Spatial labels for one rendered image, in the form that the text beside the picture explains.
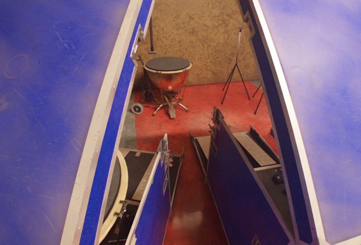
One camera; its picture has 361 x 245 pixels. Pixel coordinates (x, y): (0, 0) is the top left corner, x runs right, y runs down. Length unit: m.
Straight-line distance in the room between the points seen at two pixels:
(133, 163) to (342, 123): 2.00
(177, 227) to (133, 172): 0.77
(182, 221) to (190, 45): 3.00
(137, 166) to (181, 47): 2.41
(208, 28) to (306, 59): 3.15
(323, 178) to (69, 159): 0.73
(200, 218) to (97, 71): 1.64
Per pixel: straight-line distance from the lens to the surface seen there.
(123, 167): 1.01
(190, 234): 1.85
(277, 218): 0.92
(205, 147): 2.41
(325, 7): 1.18
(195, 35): 3.85
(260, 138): 2.65
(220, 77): 4.29
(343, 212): 0.82
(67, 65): 0.58
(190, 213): 1.94
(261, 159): 2.31
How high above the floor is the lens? 1.68
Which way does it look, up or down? 31 degrees down
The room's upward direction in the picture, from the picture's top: straight up
